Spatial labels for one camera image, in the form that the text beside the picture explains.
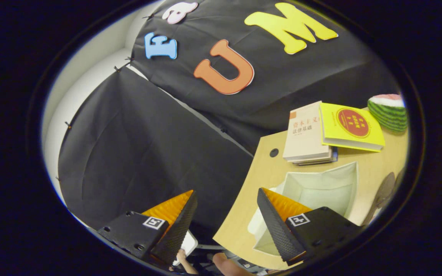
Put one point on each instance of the beige book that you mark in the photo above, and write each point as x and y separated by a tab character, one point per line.
305	134

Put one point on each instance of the row of black cloth clips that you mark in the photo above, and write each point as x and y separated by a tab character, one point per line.
129	59

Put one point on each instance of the person's bare limb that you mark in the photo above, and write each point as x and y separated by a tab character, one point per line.
228	266

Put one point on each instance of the white fabric storage box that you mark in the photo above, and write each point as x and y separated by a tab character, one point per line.
320	191

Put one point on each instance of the white flat object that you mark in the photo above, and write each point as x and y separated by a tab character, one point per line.
188	243

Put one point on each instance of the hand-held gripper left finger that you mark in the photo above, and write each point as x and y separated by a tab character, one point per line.
178	234

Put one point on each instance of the yellow book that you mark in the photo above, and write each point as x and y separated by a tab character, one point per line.
349	124

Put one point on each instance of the watermelon slice plush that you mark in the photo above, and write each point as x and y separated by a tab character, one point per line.
390	113

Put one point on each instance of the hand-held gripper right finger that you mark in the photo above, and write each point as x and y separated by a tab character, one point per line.
278	234

